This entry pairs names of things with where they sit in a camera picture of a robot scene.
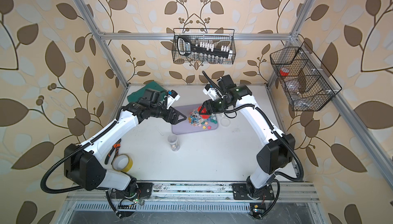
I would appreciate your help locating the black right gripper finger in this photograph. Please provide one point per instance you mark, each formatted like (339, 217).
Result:
(205, 113)
(206, 107)

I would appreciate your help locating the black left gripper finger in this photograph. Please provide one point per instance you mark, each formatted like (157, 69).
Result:
(175, 115)
(175, 120)

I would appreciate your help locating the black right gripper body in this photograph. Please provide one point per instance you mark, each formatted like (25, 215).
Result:
(219, 105)

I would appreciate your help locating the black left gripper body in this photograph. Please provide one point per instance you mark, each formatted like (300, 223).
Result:
(158, 111)

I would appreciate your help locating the clear jar lid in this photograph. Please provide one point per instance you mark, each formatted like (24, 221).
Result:
(225, 122)

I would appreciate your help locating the red lidded clear jar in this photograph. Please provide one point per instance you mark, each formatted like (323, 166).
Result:
(196, 119)

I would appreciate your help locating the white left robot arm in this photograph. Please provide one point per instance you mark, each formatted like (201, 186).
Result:
(83, 163)

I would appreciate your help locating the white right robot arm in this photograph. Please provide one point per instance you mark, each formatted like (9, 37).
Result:
(277, 156)

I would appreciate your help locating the pile of star candies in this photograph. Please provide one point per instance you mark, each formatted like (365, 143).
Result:
(212, 122)

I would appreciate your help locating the open clear jar of candies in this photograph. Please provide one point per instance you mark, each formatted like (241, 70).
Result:
(174, 142)

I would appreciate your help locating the red lidded jar in basket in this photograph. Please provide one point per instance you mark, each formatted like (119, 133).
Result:
(284, 72)

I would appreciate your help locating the lilac plastic tray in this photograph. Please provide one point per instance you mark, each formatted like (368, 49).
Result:
(184, 127)

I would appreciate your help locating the green plastic block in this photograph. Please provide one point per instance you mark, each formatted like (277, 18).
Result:
(135, 96)

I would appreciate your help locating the black socket set holder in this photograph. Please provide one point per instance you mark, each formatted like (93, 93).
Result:
(187, 46)

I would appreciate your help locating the orange black pliers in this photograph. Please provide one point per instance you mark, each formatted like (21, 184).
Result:
(114, 151)

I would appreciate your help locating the yellow tape roll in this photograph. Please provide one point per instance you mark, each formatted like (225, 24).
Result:
(122, 163)

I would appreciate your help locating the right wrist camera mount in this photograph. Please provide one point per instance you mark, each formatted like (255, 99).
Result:
(219, 85)

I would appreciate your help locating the black wire basket back wall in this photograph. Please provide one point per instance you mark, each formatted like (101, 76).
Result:
(217, 36)

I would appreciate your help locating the black wire basket wall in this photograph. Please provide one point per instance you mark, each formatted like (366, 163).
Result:
(217, 36)
(311, 84)

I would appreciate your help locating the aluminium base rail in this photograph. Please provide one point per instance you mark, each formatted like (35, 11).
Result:
(229, 197)

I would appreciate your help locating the black wire basket right wall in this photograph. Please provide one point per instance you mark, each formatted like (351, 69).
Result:
(311, 84)

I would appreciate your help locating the aluminium frame post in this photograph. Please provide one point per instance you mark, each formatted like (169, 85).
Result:
(292, 39)

